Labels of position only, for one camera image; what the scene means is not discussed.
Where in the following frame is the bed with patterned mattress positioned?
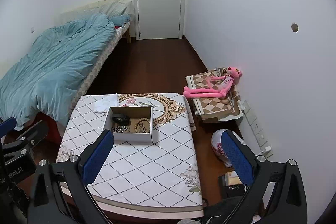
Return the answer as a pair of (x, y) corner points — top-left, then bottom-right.
(0, 0), (136, 132)

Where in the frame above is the yellow tissue box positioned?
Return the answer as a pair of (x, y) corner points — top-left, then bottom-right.
(223, 170), (242, 186)

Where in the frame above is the pink panther plush toy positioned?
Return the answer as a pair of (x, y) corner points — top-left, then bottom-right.
(183, 67), (243, 98)

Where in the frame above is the thick silver chain bracelet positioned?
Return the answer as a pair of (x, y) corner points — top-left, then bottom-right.
(111, 126), (131, 134)

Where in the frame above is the black smart watch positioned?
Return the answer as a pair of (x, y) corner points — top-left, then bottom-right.
(111, 114), (130, 126)

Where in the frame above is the wooden bead bracelet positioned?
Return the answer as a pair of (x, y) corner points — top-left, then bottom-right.
(133, 118), (151, 134)

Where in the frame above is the white cardboard box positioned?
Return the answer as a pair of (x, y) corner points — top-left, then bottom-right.
(102, 106), (153, 143)

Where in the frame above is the white plastic bag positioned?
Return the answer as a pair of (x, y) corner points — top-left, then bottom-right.
(211, 129), (235, 169)

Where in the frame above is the black box on floor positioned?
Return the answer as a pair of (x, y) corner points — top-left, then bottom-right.
(218, 176), (248, 199)

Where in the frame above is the white crumpled paper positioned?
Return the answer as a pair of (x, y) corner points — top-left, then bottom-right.
(93, 93), (120, 113)

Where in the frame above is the white power strip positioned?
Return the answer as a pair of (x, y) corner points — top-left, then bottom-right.
(241, 100), (273, 158)

